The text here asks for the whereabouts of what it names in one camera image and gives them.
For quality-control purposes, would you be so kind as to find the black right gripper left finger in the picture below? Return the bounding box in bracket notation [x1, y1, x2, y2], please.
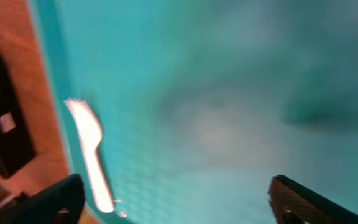
[0, 174, 85, 224]

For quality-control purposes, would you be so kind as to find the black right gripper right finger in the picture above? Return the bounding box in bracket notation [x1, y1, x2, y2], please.
[268, 175, 358, 224]

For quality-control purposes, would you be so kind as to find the white plastic fork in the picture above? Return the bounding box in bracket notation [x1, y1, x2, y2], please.
[64, 98, 114, 213]

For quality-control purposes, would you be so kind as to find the black waste tray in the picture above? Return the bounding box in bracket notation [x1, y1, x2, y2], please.
[0, 55, 36, 179]

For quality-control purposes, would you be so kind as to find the teal plastic tray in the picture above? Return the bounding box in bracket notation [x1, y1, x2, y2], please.
[28, 0, 358, 223]

